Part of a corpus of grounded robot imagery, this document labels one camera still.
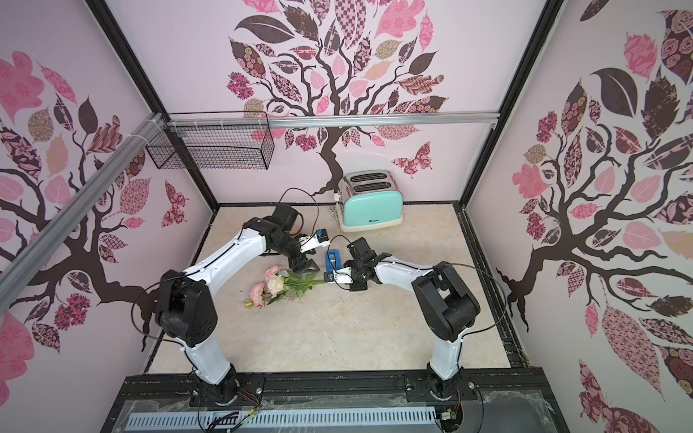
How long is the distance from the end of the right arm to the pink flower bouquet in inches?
5.4

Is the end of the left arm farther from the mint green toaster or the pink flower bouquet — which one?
Result: the mint green toaster

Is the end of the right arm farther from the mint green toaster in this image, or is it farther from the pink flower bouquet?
the mint green toaster

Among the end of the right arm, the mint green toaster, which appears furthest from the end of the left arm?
the mint green toaster

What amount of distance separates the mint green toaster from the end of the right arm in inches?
10.0

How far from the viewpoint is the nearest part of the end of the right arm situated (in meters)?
0.70

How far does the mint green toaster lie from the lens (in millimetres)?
1032

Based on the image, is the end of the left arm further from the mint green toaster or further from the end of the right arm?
the mint green toaster

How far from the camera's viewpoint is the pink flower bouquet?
2.86 feet

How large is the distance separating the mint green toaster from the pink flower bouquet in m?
0.29
